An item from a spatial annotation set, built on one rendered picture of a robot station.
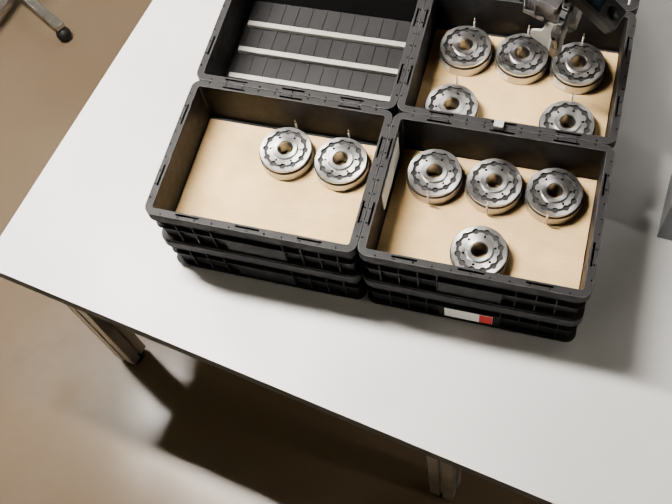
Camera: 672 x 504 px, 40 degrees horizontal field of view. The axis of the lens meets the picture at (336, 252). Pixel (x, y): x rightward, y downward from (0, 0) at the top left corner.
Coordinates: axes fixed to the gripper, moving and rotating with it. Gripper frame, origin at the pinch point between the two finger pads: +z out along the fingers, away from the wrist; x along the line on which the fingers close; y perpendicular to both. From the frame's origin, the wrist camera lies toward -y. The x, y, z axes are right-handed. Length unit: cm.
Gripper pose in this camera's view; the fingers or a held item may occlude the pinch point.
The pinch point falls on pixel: (565, 41)
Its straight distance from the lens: 173.8
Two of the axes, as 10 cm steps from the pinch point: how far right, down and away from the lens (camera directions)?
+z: 1.3, 3.3, 9.3
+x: -5.5, 8.1, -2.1
